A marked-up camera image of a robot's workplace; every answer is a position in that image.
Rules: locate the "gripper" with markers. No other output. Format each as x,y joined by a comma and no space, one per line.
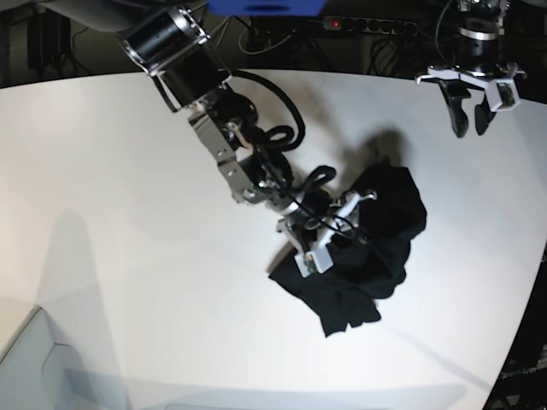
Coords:
454,93
310,233

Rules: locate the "black t-shirt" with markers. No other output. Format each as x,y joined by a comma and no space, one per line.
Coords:
368,268

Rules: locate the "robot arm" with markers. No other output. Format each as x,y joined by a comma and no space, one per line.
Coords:
477,64
167,41

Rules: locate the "black power strip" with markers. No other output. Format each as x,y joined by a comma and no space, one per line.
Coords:
361,25

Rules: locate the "blue box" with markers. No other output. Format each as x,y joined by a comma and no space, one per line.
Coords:
266,7

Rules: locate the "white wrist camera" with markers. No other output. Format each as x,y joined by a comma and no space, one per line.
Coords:
314,261
502,95

